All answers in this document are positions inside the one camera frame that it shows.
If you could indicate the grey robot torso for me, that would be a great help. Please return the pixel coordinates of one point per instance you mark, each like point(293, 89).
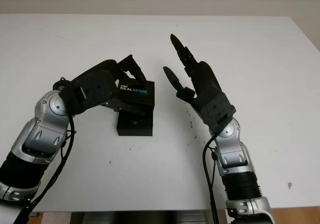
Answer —
point(150, 217)

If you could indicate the black RealSense box lid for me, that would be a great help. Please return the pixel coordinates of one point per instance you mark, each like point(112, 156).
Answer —
point(140, 94)

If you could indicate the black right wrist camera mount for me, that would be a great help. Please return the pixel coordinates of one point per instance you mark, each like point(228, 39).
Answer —
point(217, 109)

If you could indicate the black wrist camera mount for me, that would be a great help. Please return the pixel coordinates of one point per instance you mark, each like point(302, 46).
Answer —
point(217, 109)
point(87, 94)

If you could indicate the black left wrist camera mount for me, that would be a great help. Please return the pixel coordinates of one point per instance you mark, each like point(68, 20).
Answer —
point(87, 94)

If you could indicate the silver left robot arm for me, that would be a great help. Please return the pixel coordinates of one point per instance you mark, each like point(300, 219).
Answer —
point(40, 139)

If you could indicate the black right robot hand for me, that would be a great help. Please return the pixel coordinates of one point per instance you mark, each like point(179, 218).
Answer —
point(200, 81)

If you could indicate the black camera box base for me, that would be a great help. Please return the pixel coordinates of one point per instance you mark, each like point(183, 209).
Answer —
point(135, 126)

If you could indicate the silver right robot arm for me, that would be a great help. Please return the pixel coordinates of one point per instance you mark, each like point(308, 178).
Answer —
point(240, 164)

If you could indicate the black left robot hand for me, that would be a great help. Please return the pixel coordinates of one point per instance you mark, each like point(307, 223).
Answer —
point(120, 84)

